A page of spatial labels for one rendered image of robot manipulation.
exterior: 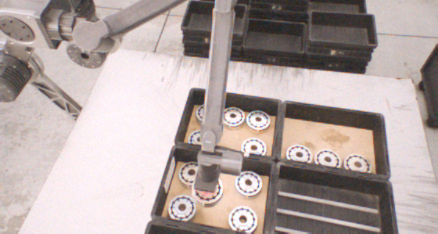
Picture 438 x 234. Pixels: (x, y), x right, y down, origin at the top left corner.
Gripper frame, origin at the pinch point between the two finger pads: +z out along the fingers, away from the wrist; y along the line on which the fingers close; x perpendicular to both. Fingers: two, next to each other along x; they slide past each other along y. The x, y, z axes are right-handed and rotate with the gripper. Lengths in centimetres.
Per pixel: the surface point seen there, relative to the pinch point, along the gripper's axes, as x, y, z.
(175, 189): 14.3, 6.3, 22.3
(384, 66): -99, 179, 106
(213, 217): -2.3, -1.1, 21.7
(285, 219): -27.9, 3.8, 21.3
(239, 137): -5.4, 35.1, 22.4
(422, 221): -80, 21, 33
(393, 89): -74, 88, 35
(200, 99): 15, 49, 19
